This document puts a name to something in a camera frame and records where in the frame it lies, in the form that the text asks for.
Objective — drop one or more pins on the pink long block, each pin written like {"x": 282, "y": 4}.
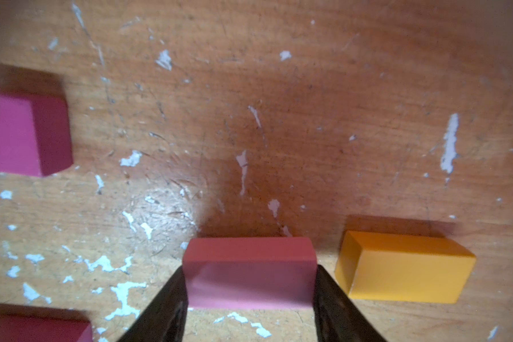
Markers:
{"x": 250, "y": 273}

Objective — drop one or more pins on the orange long block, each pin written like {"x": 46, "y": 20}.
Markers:
{"x": 403, "y": 268}

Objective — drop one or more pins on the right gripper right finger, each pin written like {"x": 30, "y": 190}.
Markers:
{"x": 336, "y": 317}

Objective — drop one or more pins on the magenta long block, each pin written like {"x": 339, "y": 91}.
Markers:
{"x": 23, "y": 328}

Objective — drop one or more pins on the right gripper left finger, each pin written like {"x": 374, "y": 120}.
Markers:
{"x": 165, "y": 317}

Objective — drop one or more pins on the small magenta block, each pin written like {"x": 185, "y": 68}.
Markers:
{"x": 35, "y": 135}

